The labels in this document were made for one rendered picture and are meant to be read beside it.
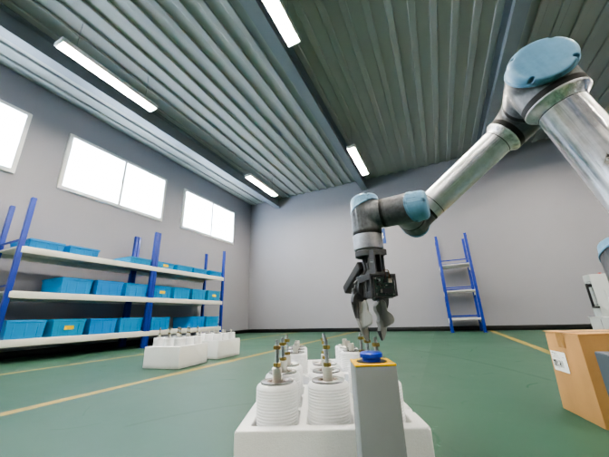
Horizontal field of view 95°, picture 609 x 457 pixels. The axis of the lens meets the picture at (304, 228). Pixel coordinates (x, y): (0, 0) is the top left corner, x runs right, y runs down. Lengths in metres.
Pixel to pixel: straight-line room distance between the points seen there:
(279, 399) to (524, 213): 7.26
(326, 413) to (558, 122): 0.75
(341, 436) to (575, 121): 0.75
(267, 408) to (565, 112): 0.84
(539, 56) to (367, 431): 0.77
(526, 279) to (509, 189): 2.01
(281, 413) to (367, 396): 0.24
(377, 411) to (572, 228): 7.37
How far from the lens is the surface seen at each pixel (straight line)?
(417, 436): 0.71
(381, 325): 0.75
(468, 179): 0.86
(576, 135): 0.75
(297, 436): 0.69
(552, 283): 7.45
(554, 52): 0.82
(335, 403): 0.70
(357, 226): 0.73
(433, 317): 7.14
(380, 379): 0.54
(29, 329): 4.81
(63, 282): 4.94
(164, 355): 2.96
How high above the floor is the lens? 0.39
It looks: 17 degrees up
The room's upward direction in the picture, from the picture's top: 2 degrees counter-clockwise
